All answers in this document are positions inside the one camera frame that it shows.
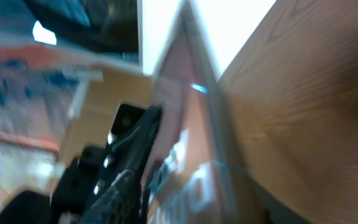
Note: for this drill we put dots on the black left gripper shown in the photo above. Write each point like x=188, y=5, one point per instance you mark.
x=71, y=194

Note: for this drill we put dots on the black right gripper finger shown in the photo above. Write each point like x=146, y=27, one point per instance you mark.
x=116, y=195

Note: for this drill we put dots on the rose gold Galaxy smartphone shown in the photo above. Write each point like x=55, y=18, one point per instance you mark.
x=194, y=173

